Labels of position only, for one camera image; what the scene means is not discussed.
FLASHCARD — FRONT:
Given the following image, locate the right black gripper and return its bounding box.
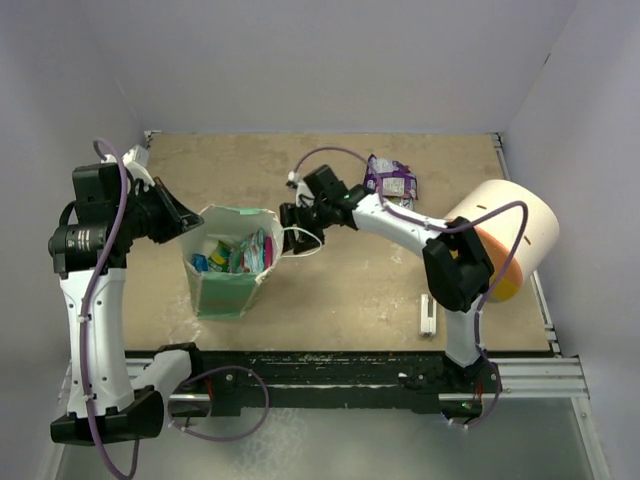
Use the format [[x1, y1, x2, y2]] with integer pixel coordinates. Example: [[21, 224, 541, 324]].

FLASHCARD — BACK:
[[277, 199, 335, 254]]

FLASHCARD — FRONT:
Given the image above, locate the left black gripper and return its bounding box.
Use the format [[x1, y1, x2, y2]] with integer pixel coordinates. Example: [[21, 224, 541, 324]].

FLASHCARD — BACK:
[[115, 177, 204, 244]]

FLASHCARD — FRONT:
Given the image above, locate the green patterned paper bag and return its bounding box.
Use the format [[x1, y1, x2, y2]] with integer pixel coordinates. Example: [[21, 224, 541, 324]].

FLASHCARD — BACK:
[[178, 203, 324, 321]]

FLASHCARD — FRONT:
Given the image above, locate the purple Fox's candy bag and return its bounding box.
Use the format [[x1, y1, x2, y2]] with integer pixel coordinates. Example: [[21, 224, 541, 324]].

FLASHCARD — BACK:
[[363, 154, 418, 203]]

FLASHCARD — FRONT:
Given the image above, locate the green yellow Fox's candy bag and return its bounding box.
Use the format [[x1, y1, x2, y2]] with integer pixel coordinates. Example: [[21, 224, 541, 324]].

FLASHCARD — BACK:
[[387, 196, 414, 210]]

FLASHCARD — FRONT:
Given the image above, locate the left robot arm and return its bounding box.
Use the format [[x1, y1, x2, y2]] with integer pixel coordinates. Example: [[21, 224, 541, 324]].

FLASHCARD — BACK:
[[48, 162, 206, 446]]

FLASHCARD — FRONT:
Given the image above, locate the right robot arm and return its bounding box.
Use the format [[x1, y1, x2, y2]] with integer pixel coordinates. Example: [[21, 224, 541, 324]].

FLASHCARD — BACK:
[[279, 165, 494, 391]]

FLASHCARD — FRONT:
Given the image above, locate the blue small snack packet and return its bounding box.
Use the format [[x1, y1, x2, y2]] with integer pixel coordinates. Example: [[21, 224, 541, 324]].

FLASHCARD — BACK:
[[191, 253, 209, 273]]

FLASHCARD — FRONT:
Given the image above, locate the teal pink snack packet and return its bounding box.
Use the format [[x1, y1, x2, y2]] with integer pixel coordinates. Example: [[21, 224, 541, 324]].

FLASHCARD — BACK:
[[229, 228, 270, 275]]

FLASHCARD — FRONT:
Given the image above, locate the small white plastic clip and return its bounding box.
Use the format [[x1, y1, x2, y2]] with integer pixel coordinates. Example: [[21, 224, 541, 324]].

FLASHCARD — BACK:
[[419, 294, 437, 337]]

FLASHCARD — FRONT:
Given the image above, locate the large cream cylinder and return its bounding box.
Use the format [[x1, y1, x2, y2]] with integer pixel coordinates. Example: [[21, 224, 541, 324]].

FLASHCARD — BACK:
[[445, 179, 559, 302]]

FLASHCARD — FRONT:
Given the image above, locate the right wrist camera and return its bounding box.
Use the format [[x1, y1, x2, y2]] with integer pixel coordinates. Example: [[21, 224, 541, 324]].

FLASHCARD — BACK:
[[286, 171, 314, 207]]

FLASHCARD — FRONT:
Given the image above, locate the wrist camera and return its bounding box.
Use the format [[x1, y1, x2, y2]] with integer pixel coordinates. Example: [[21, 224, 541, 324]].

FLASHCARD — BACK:
[[94, 143, 155, 187], [286, 171, 314, 207]]

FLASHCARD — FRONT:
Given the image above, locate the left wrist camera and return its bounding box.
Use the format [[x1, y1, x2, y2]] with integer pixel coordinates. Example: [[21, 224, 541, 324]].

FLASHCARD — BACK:
[[94, 143, 155, 187]]

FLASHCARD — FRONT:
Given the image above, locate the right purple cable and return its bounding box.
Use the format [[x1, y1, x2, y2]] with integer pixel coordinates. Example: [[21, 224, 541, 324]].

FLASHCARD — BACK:
[[294, 145, 530, 431]]

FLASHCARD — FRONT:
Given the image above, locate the purple cable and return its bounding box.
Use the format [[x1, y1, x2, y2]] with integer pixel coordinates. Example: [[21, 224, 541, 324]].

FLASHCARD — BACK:
[[79, 138, 141, 480], [294, 145, 530, 431]]

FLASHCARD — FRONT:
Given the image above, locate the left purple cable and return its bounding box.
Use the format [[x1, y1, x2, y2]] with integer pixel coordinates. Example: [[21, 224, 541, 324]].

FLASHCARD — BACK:
[[79, 138, 141, 480]]

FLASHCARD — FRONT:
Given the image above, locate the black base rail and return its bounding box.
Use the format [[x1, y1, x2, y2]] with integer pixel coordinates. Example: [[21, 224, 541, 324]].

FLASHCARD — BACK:
[[129, 349, 506, 419]]

